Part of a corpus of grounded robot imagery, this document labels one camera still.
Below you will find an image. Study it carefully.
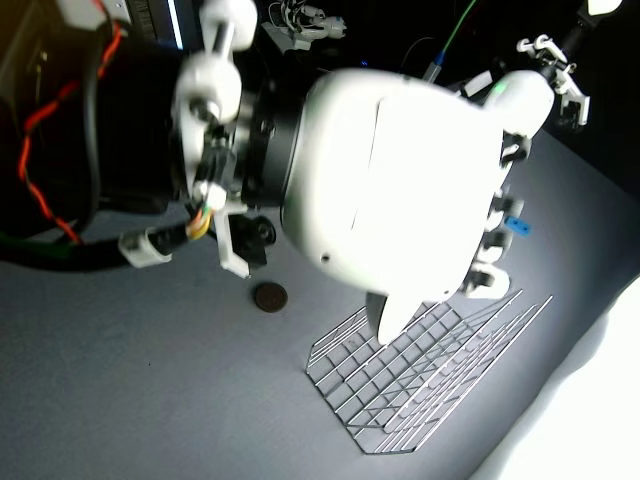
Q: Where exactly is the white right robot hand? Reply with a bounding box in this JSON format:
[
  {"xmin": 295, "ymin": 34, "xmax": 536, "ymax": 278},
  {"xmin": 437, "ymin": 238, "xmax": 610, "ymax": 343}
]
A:
[{"xmin": 279, "ymin": 67, "xmax": 531, "ymax": 346}]

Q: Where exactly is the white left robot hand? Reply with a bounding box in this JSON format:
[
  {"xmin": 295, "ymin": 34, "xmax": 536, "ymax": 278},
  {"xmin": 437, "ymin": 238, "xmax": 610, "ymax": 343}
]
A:
[{"xmin": 452, "ymin": 69, "xmax": 556, "ymax": 137}]

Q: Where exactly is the blue block with holes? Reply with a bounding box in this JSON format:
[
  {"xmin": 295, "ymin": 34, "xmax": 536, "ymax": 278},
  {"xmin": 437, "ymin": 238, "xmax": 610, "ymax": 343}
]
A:
[{"xmin": 505, "ymin": 215, "xmax": 533, "ymax": 237}]

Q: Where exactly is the dark brown round cookie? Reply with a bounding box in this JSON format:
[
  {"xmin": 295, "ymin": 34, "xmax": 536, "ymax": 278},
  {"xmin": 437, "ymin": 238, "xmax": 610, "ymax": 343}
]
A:
[{"xmin": 253, "ymin": 282, "xmax": 289, "ymax": 314}]

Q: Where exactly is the spare white robot hand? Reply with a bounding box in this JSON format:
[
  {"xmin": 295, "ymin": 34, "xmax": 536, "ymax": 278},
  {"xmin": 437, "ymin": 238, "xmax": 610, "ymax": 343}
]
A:
[{"xmin": 262, "ymin": 0, "xmax": 349, "ymax": 51}]

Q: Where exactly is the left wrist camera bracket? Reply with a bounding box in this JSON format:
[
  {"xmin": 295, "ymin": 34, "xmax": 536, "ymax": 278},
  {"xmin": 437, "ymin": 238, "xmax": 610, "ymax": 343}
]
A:
[{"xmin": 516, "ymin": 33, "xmax": 592, "ymax": 132}]

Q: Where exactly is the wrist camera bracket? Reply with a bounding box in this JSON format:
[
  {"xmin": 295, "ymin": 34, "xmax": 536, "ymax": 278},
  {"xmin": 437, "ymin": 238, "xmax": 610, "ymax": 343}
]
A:
[
  {"xmin": 516, "ymin": 33, "xmax": 592, "ymax": 132},
  {"xmin": 169, "ymin": 0, "xmax": 279, "ymax": 280}
]

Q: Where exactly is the grey cable connector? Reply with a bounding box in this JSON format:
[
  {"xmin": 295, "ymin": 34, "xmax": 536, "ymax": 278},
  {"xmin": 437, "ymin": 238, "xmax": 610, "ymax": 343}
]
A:
[{"xmin": 422, "ymin": 49, "xmax": 447, "ymax": 84}]

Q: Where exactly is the green left arm cable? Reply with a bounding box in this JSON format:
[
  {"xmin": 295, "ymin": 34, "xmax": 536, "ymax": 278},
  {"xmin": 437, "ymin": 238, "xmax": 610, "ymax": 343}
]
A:
[{"xmin": 438, "ymin": 0, "xmax": 479, "ymax": 56}]

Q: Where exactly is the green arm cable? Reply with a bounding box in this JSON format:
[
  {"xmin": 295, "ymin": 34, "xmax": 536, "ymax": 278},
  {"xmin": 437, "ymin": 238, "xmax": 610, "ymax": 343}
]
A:
[
  {"xmin": 0, "ymin": 234, "xmax": 76, "ymax": 259},
  {"xmin": 438, "ymin": 0, "xmax": 479, "ymax": 56}
]

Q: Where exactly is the silver wire plate rack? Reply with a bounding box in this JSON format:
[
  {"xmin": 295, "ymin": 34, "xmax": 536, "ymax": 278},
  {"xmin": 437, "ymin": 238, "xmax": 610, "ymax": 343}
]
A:
[{"xmin": 303, "ymin": 288, "xmax": 555, "ymax": 455}]

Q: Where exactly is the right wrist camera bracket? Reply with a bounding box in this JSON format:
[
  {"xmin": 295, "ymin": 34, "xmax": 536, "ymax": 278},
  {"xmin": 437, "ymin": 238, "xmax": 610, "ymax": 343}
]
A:
[{"xmin": 169, "ymin": 0, "xmax": 279, "ymax": 280}]

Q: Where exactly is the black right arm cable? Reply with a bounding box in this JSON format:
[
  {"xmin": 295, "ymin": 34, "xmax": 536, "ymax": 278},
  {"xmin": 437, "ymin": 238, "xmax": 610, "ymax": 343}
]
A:
[{"xmin": 74, "ymin": 19, "xmax": 109, "ymax": 236}]

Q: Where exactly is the green right arm cable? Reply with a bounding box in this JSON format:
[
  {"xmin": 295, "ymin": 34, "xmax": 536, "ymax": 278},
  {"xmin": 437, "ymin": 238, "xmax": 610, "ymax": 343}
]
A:
[{"xmin": 0, "ymin": 234, "xmax": 76, "ymax": 259}]

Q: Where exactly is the red twisted right arm wire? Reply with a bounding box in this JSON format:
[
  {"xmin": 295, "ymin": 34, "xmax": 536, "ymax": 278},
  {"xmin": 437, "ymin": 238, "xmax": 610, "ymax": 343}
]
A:
[{"xmin": 17, "ymin": 0, "xmax": 124, "ymax": 246}]

